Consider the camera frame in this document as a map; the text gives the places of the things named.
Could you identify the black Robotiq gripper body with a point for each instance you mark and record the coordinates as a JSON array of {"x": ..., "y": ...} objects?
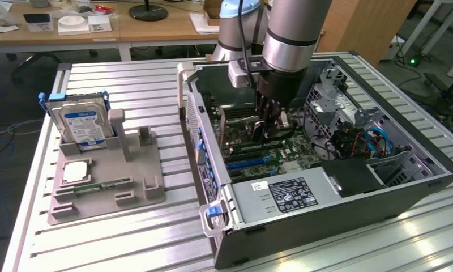
[{"x": 281, "y": 85}]

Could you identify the graphics card with metal bracket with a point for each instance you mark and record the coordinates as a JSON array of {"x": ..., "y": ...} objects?
[{"x": 282, "y": 135}]

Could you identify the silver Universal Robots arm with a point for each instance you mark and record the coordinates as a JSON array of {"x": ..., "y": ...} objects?
[{"x": 294, "y": 28}]

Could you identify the RAM stick with black label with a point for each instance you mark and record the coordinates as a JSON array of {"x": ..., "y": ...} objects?
[{"x": 249, "y": 148}]

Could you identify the metal drive cage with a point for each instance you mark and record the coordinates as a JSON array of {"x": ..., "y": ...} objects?
[{"x": 324, "y": 113}]

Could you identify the green motherboard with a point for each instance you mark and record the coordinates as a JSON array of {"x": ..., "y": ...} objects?
[{"x": 290, "y": 154}]

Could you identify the black expansion slot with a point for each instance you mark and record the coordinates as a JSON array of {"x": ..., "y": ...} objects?
[{"x": 242, "y": 156}]

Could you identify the blue expansion slot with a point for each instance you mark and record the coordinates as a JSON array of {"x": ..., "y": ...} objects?
[{"x": 246, "y": 162}]

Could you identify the wooden cabinet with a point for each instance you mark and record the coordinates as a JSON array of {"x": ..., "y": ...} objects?
[{"x": 362, "y": 28}]

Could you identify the stack of white papers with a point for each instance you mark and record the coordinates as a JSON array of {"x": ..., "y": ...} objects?
[{"x": 201, "y": 25}]

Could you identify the grey power supply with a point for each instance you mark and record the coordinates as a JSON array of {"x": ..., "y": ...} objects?
[{"x": 249, "y": 204}]

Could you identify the small cardboard box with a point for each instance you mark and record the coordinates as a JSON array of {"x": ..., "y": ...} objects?
[{"x": 210, "y": 8}]

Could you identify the metal disk bay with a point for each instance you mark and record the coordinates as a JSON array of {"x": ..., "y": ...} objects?
[{"x": 394, "y": 170}]

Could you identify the blue case latch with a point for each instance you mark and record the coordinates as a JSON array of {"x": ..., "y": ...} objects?
[{"x": 212, "y": 212}]

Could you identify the black floor stand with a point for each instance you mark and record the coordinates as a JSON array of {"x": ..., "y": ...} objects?
[{"x": 434, "y": 80}]

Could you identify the black round lamp base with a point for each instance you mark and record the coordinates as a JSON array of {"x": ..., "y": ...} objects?
[{"x": 148, "y": 12}]

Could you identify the open black PC case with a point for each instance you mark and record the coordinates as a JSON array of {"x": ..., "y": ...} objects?
[{"x": 324, "y": 235}]

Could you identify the wooden desk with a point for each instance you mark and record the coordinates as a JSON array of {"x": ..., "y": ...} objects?
[{"x": 128, "y": 31}]

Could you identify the grey printed parts rack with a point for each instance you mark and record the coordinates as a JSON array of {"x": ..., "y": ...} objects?
[{"x": 109, "y": 170}]

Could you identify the green RAM stick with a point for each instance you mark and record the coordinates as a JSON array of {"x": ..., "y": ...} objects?
[{"x": 97, "y": 187}]

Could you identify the silver CPU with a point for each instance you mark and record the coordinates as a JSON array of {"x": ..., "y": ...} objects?
[{"x": 77, "y": 172}]

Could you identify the plain white box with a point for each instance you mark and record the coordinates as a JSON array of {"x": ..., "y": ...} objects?
[{"x": 98, "y": 24}]

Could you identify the red packet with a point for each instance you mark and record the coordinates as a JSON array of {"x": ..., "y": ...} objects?
[{"x": 104, "y": 9}]

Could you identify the white round holder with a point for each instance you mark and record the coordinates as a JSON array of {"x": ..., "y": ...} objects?
[{"x": 73, "y": 25}]

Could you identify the black office chair base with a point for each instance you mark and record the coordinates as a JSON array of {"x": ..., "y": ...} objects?
[{"x": 22, "y": 65}]

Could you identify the white box with black top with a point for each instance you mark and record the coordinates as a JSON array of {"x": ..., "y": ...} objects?
[{"x": 38, "y": 22}]

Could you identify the grey cup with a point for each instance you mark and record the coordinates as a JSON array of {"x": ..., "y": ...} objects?
[{"x": 38, "y": 3}]

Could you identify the white paper label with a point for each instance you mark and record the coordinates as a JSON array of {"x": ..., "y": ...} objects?
[{"x": 4, "y": 29}]

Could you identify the clear plastic bag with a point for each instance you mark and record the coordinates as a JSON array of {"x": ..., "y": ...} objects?
[{"x": 0, "y": 14}]

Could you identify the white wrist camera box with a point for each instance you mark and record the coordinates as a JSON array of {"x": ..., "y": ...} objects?
[{"x": 237, "y": 75}]

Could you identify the white desk frame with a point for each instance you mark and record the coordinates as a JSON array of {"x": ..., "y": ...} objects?
[{"x": 437, "y": 25}]

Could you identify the hard disk with blue bracket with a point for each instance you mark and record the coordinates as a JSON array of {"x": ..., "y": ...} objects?
[{"x": 81, "y": 124}]

